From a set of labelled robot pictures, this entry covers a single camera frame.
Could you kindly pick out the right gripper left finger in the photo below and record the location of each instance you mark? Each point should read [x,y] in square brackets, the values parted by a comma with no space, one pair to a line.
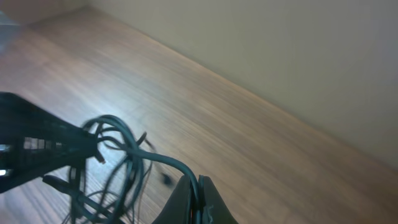
[178,209]

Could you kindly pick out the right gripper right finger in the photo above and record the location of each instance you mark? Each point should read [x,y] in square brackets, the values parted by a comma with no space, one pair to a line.
[214,210]

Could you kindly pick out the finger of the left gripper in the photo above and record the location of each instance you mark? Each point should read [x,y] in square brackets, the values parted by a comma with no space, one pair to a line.
[26,159]
[22,119]

